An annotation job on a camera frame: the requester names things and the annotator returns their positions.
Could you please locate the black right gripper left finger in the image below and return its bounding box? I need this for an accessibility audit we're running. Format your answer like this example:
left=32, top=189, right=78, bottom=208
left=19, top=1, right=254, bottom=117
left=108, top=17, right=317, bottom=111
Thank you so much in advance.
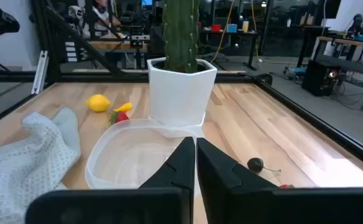
left=25, top=136, right=196, bottom=224

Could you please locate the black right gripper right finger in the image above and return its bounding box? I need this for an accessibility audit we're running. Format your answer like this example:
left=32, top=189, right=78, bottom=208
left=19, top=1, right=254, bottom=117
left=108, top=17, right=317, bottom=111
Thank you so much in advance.
left=196, top=137, right=363, bottom=224

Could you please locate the red strawberry with broad leaves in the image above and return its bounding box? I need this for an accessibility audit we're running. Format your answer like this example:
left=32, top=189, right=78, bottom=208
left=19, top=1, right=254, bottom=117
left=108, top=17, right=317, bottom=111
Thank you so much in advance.
left=108, top=111, right=130, bottom=126

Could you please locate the clear plastic tupperware container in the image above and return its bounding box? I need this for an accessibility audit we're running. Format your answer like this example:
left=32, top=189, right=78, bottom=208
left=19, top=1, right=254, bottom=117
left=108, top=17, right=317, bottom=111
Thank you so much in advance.
left=85, top=118, right=201, bottom=190

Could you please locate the white hexagonal plant pot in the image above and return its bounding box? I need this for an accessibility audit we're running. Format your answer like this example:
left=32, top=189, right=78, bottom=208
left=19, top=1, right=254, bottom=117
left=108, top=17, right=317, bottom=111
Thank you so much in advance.
left=146, top=57, right=218, bottom=138

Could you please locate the yellow lemon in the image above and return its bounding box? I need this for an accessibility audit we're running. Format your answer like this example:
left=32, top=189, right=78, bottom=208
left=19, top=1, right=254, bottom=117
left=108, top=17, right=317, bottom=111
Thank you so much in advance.
left=85, top=93, right=111, bottom=113

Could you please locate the green column cactus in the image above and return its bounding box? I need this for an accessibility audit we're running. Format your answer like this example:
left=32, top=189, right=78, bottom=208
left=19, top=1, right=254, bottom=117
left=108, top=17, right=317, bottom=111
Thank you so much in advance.
left=162, top=0, right=201, bottom=74

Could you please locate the black box on floor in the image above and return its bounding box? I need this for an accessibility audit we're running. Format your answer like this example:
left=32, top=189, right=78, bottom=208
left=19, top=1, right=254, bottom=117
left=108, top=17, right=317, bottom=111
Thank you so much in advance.
left=301, top=58, right=341, bottom=97

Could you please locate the grey waffle dish towel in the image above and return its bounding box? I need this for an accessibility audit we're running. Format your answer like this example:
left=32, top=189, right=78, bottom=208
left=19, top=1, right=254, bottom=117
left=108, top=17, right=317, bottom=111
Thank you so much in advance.
left=0, top=107, right=82, bottom=224

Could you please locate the black desk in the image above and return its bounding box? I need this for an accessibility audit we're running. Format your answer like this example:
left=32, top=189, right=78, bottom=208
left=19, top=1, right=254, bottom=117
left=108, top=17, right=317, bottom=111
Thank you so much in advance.
left=200, top=29, right=263, bottom=72

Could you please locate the person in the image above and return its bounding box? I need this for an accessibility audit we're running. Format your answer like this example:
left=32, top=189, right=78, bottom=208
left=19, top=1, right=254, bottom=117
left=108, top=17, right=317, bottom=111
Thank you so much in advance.
left=81, top=0, right=123, bottom=40

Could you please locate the wooden top workbench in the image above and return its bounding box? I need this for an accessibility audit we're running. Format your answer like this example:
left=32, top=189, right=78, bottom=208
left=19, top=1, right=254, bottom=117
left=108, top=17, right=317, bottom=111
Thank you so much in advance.
left=311, top=35, right=363, bottom=113

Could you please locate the black aluminium table frame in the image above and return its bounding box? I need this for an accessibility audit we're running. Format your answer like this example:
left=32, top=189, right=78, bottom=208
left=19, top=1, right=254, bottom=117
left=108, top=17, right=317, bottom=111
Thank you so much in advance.
left=0, top=0, right=363, bottom=172

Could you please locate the black frame clamp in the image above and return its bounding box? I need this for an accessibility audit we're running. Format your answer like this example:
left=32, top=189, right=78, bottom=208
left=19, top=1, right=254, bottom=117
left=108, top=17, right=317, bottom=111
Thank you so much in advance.
left=255, top=73, right=273, bottom=86

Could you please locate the yellow hanging cable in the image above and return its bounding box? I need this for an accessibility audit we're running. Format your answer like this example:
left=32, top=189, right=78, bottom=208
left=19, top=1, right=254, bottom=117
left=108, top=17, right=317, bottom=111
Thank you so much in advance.
left=210, top=0, right=236, bottom=64

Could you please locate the white metal bracket strip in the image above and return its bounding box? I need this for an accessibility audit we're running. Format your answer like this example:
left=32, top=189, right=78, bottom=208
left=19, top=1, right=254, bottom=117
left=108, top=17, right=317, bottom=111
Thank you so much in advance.
left=30, top=50, right=50, bottom=95

